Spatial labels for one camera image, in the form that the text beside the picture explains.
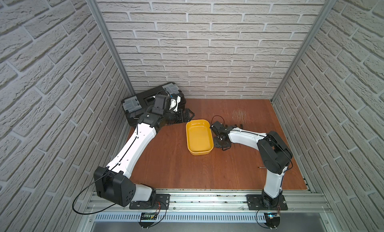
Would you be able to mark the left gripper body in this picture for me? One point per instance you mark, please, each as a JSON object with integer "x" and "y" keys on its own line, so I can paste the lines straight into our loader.
{"x": 181, "y": 116}

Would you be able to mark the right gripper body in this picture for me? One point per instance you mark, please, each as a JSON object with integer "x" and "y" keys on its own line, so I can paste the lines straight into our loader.
{"x": 218, "y": 144}

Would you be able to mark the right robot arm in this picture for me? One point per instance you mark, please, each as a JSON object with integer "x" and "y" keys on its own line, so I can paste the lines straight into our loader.
{"x": 275, "y": 154}

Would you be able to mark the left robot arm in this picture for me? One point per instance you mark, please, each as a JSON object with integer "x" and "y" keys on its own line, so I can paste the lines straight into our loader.
{"x": 113, "y": 181}

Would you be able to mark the yellow plastic tray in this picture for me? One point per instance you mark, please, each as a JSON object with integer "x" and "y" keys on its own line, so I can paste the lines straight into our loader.
{"x": 199, "y": 137}

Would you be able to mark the black plastic toolbox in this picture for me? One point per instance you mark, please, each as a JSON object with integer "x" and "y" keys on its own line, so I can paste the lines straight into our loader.
{"x": 134, "y": 106}

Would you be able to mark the right circuit board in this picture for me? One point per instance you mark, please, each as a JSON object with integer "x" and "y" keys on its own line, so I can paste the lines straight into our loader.
{"x": 272, "y": 220}

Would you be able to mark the circuit board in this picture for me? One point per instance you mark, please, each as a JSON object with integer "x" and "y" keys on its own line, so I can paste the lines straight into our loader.
{"x": 148, "y": 220}
{"x": 272, "y": 220}

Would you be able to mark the left circuit board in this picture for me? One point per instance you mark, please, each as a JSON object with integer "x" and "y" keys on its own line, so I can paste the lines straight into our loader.
{"x": 148, "y": 220}

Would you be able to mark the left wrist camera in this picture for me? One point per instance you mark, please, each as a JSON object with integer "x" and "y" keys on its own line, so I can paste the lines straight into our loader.
{"x": 174, "y": 103}

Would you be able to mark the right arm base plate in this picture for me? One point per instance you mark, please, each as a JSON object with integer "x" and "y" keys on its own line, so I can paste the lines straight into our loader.
{"x": 264, "y": 202}

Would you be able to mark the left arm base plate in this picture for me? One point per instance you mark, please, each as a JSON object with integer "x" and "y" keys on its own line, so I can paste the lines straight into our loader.
{"x": 156, "y": 201}

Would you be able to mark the aluminium frame rail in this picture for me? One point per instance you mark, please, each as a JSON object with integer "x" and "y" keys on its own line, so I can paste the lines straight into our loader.
{"x": 236, "y": 201}

